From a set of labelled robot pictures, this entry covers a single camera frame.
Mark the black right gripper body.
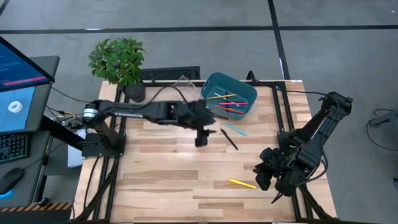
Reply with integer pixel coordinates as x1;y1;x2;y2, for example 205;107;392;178
255;147;287;191

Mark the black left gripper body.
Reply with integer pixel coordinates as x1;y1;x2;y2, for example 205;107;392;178
183;100;216;148

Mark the yellow pen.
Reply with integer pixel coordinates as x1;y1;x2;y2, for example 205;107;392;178
228;178;257;190

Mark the yellow pencil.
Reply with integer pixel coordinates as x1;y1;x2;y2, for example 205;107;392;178
206;93;238;100

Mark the turquoise pen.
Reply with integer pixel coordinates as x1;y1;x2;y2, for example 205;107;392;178
223;123;249;137

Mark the slim black pen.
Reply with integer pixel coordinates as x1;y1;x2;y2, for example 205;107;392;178
220;128;239;151

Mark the clear plastic bin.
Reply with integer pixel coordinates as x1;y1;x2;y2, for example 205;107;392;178
175;75;202;103

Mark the teal plastic bin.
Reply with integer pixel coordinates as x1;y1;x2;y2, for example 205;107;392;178
200;72;258;121

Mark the black keyboard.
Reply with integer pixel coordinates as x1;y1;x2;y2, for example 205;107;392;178
0;132;29;165
140;65;201;82

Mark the green potted plant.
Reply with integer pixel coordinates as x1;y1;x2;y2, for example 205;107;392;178
88;36;147;103

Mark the white box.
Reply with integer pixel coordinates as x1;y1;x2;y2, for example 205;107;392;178
67;144;85;169

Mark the grey computer desk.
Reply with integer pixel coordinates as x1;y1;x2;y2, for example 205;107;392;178
0;55;62;209

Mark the blue computer screen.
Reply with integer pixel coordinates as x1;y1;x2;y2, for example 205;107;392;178
0;86;35;134

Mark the yellow black hazard strip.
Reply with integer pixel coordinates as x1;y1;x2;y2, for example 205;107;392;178
0;202;75;213

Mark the tilted computer monitor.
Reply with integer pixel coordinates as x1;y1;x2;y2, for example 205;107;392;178
0;35;56;93

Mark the black computer mouse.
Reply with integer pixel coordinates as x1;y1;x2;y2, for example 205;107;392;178
0;167;24;197

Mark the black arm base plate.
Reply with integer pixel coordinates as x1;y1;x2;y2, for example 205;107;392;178
81;133;127;158
277;129;312;150

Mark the black cable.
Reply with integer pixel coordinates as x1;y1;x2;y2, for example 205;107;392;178
246;70;329;98

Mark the black aluminium table frame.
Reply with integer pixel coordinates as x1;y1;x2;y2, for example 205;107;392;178
73;79;340;224

